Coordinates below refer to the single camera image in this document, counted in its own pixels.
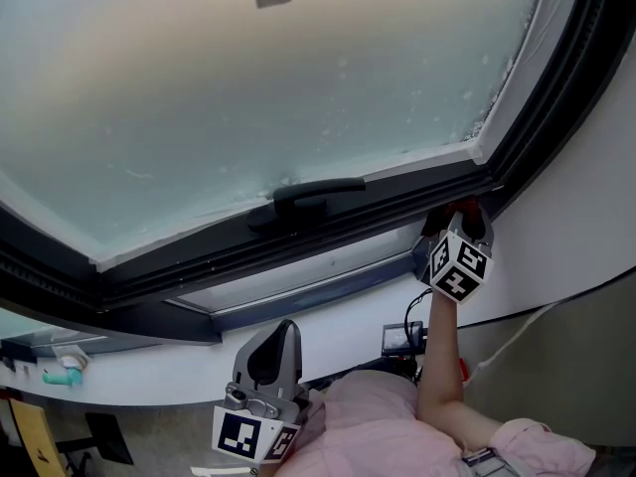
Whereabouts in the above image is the person's pink shirt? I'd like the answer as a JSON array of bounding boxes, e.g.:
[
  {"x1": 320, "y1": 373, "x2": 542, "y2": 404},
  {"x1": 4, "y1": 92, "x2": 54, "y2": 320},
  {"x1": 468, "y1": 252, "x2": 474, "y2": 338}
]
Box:
[{"x1": 275, "y1": 369, "x2": 597, "y2": 477}]

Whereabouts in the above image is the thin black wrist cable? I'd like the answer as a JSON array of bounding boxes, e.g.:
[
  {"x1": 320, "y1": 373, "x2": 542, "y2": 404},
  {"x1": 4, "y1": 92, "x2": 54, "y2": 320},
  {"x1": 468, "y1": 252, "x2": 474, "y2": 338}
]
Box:
[{"x1": 402, "y1": 288, "x2": 433, "y2": 382}]

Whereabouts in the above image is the yellow chair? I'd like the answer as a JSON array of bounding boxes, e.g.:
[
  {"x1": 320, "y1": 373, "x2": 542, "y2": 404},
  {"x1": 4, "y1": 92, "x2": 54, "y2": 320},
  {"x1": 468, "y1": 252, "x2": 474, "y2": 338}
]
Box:
[{"x1": 8, "y1": 397, "x2": 135, "y2": 477}]

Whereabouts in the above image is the small black display device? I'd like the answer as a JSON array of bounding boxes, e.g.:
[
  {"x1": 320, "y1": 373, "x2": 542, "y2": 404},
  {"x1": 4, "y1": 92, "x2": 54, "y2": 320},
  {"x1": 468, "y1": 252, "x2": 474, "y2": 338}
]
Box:
[{"x1": 381, "y1": 320, "x2": 426, "y2": 358}]

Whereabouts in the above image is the black window handle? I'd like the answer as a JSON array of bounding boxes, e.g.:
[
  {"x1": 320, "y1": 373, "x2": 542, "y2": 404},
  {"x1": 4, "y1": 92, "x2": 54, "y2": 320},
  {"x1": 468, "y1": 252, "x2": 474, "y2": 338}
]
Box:
[{"x1": 245, "y1": 177, "x2": 368, "y2": 236}]

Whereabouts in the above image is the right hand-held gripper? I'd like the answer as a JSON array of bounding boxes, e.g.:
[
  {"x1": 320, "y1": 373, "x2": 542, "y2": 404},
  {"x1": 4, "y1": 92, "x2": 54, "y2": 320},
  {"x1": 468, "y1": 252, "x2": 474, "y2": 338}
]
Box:
[{"x1": 419, "y1": 205, "x2": 496, "y2": 306}]

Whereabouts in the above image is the red wiping cloth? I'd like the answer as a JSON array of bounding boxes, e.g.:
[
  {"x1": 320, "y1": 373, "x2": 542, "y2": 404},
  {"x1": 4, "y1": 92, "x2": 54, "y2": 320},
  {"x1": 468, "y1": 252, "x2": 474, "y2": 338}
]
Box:
[{"x1": 420, "y1": 196, "x2": 486, "y2": 238}]

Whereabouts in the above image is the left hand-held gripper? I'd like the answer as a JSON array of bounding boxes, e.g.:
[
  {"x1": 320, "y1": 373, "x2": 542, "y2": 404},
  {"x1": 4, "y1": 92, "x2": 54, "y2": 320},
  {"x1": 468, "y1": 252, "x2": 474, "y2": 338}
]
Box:
[{"x1": 211, "y1": 318, "x2": 313, "y2": 465}]

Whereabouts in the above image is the grey shoulder strap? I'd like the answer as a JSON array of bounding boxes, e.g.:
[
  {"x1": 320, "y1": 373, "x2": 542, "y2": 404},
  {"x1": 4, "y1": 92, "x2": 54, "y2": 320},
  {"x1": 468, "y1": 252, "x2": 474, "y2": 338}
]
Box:
[{"x1": 461, "y1": 447, "x2": 518, "y2": 477}]

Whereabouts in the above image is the white partition panel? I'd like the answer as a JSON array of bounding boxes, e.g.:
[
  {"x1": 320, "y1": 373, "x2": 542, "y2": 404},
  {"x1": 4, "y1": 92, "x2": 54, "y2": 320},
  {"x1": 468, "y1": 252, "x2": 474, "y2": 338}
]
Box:
[{"x1": 456, "y1": 270, "x2": 636, "y2": 449}]

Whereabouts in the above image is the white cable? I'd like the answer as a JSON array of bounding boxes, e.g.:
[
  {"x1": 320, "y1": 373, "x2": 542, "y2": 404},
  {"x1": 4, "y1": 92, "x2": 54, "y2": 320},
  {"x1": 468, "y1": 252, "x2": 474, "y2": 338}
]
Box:
[{"x1": 469, "y1": 301, "x2": 562, "y2": 382}]

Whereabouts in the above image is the person's right forearm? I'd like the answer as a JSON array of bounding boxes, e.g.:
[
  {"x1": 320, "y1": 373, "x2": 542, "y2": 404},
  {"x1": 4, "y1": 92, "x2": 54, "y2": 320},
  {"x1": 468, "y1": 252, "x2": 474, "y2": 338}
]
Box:
[{"x1": 415, "y1": 288, "x2": 503, "y2": 449}]

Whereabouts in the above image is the openable frosted window sash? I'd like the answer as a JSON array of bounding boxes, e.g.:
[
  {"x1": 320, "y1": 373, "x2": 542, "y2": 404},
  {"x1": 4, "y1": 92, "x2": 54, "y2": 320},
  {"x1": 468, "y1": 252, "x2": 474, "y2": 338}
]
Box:
[{"x1": 0, "y1": 0, "x2": 636, "y2": 312}]

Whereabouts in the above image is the dark grey window frame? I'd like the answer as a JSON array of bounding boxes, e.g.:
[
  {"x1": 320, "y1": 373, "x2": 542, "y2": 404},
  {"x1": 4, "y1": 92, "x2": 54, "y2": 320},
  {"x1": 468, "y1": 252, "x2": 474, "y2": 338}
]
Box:
[{"x1": 0, "y1": 0, "x2": 636, "y2": 347}]

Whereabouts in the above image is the large fixed frosted window pane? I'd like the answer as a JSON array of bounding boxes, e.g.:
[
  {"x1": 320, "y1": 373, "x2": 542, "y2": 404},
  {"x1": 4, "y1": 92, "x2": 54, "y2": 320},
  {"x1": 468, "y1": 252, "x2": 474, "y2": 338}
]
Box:
[{"x1": 0, "y1": 308, "x2": 108, "y2": 350}]

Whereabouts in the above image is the teal plastic tool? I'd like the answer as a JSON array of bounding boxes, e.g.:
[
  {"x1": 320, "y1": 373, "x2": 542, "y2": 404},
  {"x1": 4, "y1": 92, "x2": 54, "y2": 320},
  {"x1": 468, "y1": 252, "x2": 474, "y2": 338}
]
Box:
[{"x1": 41, "y1": 368, "x2": 84, "y2": 387}]

